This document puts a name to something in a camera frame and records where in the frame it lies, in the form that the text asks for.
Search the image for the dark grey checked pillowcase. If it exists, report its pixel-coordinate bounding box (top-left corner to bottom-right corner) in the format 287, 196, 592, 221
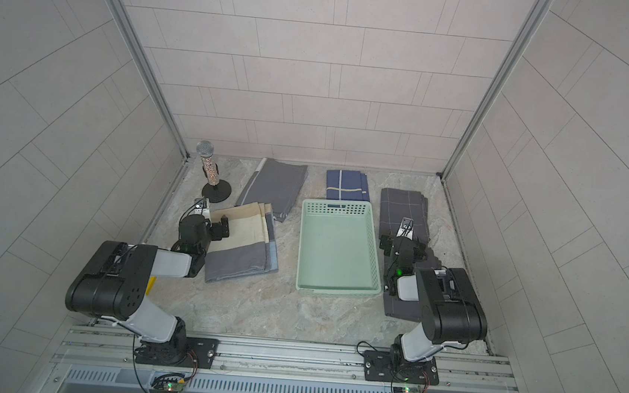
383, 247, 443, 322
379, 188, 430, 244

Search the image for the beige grey pillowcase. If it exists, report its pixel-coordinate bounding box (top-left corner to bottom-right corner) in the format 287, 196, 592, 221
203, 202, 279, 283

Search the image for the mint green plastic basket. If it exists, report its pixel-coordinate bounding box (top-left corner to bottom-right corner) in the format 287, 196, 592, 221
295, 199, 383, 297

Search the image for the blue striped pillowcase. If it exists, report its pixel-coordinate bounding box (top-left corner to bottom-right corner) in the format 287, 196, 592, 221
325, 170, 370, 202

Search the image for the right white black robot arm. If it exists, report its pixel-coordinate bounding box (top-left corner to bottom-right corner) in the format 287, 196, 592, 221
379, 217, 488, 374

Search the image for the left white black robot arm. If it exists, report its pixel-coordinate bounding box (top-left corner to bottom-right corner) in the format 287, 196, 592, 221
65, 198, 230, 368

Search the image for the plain grey folded pillowcase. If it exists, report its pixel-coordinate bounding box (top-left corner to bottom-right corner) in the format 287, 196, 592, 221
235, 158, 308, 223

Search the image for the yellow rectangular block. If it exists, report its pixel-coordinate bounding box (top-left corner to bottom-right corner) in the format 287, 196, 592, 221
145, 276, 157, 295

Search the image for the left green circuit board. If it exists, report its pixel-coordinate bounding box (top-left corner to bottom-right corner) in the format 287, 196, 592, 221
150, 373, 186, 393

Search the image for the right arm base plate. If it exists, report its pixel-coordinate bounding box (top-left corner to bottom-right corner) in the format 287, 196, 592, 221
362, 350, 440, 387

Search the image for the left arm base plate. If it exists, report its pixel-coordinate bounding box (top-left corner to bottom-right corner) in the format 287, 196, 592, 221
133, 336, 221, 369

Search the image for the aluminium mounting rail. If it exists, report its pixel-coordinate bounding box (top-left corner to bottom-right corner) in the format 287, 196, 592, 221
51, 325, 519, 393

